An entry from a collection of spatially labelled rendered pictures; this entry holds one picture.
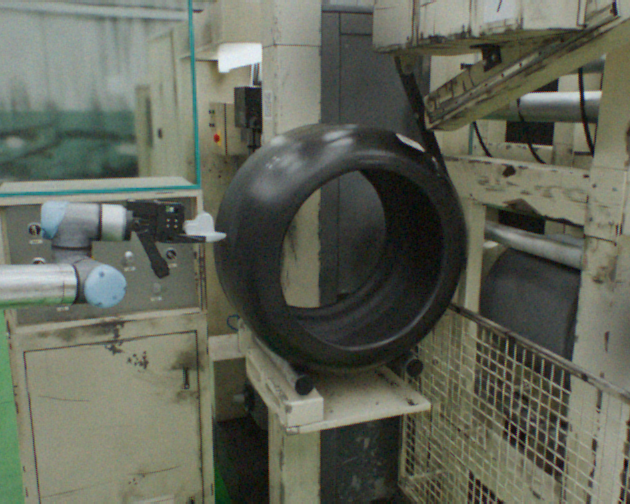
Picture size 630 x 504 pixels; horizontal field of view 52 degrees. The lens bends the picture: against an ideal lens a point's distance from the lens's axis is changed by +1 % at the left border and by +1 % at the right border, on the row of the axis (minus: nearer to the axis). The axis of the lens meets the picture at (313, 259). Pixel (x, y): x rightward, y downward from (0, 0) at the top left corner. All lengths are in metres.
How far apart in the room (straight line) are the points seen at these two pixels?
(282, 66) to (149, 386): 1.01
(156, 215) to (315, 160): 0.35
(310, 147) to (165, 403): 1.02
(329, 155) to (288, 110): 0.39
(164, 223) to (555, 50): 0.84
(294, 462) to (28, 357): 0.81
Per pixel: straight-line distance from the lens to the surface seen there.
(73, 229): 1.32
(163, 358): 1.98
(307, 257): 1.75
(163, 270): 1.37
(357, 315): 1.73
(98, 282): 1.19
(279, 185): 1.30
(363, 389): 1.66
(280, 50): 1.68
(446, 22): 1.45
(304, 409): 1.46
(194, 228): 1.36
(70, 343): 1.95
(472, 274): 1.95
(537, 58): 1.41
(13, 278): 1.17
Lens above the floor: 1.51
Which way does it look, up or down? 14 degrees down
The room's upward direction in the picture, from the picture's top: straight up
